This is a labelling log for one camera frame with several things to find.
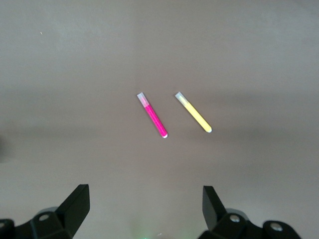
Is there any pink highlighter pen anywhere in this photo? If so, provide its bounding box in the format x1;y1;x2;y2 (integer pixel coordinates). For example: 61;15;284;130
137;92;168;139

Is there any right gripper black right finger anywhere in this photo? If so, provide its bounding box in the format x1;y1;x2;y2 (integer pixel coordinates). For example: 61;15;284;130
198;185;303;239

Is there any yellow highlighter pen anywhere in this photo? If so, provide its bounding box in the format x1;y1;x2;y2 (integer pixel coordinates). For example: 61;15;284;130
174;91;213;133

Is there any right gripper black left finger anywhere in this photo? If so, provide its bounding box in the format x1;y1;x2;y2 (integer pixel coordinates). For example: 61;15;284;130
0;184;91;239

